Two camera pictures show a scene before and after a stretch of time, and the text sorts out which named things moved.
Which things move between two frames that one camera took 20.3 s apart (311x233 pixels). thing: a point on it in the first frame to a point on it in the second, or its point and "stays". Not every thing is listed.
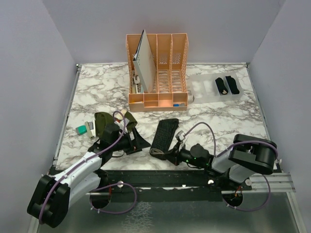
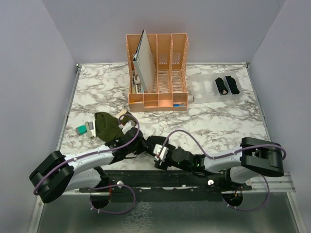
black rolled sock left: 221,86 stays
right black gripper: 174,154 to 164,165
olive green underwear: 102,119 stays
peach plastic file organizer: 170,53 stays
